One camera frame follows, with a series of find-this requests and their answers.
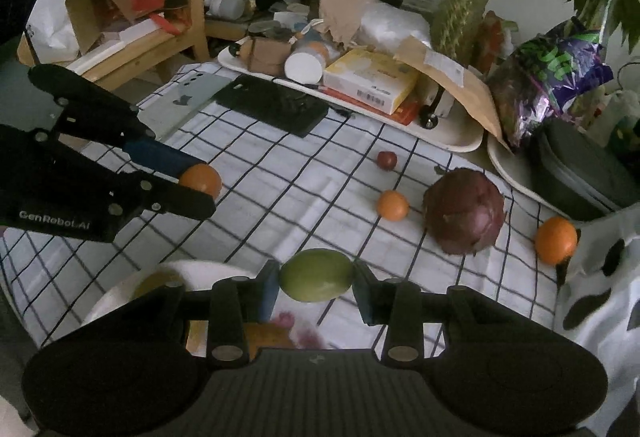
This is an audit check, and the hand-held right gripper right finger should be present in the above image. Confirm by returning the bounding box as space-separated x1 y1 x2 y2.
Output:
351 259 553 364

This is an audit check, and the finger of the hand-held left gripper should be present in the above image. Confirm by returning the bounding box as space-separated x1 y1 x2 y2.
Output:
27 63 203 178
101 171 217 221

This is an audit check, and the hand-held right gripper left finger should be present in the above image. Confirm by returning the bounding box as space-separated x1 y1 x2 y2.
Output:
85 260 282 364

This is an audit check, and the small orange tangerine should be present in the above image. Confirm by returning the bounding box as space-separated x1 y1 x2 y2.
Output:
178 163 223 199
377 190 411 222

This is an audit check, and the small green fruit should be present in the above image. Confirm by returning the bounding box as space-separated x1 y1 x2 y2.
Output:
279 248 355 303

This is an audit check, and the white floral plate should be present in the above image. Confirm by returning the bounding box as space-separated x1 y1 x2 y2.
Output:
82 259 332 359

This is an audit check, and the silver smartphone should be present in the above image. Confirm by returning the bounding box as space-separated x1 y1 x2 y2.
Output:
136 71 236 142

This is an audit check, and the black checked white tablecloth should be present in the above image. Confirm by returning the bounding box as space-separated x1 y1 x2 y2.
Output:
0 62 581 353

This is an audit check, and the long white box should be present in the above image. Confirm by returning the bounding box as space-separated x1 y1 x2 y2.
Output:
70 19 162 70

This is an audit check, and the black phone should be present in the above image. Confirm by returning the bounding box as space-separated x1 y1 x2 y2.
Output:
215 74 331 139

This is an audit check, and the large dark red fruit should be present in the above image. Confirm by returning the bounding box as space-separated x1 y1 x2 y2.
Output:
422 168 506 256

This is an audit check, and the small cardboard box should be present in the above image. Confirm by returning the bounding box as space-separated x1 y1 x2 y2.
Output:
247 37 294 78

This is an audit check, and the white plastic bag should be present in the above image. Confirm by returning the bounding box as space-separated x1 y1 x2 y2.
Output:
25 0 84 64

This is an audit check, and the white cylinder cup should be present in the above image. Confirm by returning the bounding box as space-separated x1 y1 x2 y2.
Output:
284 39 331 86

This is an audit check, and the white oval tray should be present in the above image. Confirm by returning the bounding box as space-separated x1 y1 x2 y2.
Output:
216 34 485 154
487 137 557 206

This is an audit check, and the red flat box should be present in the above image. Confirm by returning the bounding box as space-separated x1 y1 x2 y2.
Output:
320 87 422 127

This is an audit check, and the large orange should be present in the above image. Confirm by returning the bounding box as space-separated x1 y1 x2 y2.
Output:
534 216 579 266

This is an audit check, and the yellow white box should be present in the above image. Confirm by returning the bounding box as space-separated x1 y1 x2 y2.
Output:
322 48 421 116

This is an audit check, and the brown paper envelope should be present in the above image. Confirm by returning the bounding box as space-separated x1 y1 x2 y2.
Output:
392 37 504 140

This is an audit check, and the crumpled brown paper bag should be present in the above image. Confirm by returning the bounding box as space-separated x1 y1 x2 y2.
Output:
317 0 377 48

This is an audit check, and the cow print blanket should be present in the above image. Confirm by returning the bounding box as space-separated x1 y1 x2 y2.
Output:
552 202 640 437

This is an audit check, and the dark grey zip case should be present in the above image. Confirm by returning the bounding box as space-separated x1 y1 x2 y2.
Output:
530 117 640 222

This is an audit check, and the clear plastic bag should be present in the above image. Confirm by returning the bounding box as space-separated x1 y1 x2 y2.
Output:
357 0 434 54

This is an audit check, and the purple snack bag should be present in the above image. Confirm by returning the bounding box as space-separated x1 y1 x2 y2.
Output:
487 17 615 150

